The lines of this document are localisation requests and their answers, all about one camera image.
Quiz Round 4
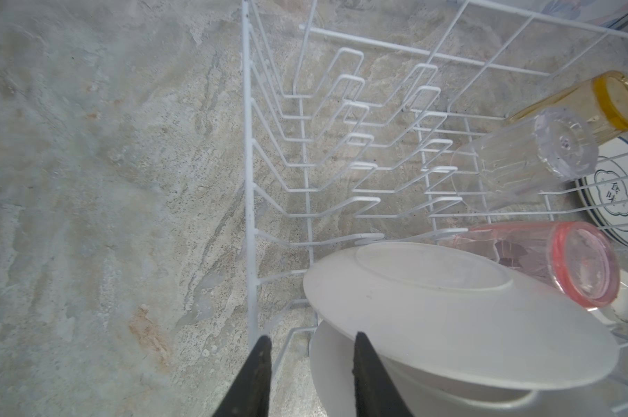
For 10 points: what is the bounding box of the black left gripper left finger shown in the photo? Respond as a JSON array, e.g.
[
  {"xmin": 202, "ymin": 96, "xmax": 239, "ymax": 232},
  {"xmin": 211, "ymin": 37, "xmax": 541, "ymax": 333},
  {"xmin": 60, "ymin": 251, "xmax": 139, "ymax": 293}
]
[{"xmin": 213, "ymin": 335, "xmax": 272, "ymax": 417}]

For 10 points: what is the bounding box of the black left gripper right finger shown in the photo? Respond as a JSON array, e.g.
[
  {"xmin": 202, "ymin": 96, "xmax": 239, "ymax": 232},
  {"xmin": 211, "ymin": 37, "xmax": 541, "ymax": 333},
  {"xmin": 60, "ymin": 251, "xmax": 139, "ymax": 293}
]
[{"xmin": 352, "ymin": 332, "xmax": 412, "ymax": 417}]

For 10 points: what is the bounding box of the plate with red pattern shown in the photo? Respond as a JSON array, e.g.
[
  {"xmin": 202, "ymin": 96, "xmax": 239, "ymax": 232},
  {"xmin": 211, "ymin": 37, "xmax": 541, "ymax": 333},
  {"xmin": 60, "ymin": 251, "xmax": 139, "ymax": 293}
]
[
  {"xmin": 303, "ymin": 242, "xmax": 620, "ymax": 390},
  {"xmin": 308, "ymin": 319, "xmax": 617, "ymax": 417}
]

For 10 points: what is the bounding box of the white wire dish rack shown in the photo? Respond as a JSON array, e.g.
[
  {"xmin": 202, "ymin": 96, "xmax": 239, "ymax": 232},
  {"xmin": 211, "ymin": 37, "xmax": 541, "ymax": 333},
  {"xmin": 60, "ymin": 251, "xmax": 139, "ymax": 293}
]
[{"xmin": 239, "ymin": 0, "xmax": 628, "ymax": 417}]

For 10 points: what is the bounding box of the pink plastic cup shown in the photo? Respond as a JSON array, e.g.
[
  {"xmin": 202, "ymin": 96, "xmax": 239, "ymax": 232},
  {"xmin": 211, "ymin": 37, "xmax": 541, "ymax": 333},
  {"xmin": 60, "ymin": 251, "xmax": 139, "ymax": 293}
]
[{"xmin": 449, "ymin": 221, "xmax": 621, "ymax": 309}]

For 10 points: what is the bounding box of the small white bowl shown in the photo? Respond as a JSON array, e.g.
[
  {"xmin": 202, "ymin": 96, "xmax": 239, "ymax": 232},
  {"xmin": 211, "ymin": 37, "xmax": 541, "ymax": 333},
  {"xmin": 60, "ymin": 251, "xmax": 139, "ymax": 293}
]
[{"xmin": 590, "ymin": 269, "xmax": 628, "ymax": 328}]

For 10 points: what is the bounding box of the clear plastic cup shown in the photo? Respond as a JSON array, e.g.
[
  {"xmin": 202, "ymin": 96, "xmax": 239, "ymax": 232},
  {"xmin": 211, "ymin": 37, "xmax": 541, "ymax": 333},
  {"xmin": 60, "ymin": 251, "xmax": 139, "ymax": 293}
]
[{"xmin": 451, "ymin": 107, "xmax": 599, "ymax": 212}]

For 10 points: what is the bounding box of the yellow plastic cup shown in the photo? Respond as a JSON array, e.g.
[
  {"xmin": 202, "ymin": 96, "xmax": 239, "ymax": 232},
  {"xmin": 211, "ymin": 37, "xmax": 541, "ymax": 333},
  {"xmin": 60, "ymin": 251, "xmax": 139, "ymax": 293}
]
[{"xmin": 507, "ymin": 71, "xmax": 628, "ymax": 144}]

